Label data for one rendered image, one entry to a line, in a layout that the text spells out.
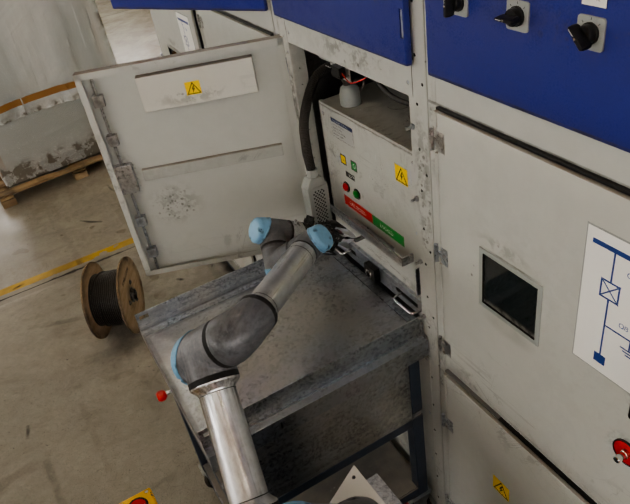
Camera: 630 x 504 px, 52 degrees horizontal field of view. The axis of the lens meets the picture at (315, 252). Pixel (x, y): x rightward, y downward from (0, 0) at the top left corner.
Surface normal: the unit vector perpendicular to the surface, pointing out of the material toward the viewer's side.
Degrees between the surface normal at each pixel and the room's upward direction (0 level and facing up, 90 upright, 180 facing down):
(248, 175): 90
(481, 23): 90
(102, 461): 0
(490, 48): 90
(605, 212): 90
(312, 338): 0
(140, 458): 0
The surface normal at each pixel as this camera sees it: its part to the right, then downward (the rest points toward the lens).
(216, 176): 0.13, 0.56
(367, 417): 0.49, 0.44
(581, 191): -0.86, 0.39
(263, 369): -0.15, -0.80
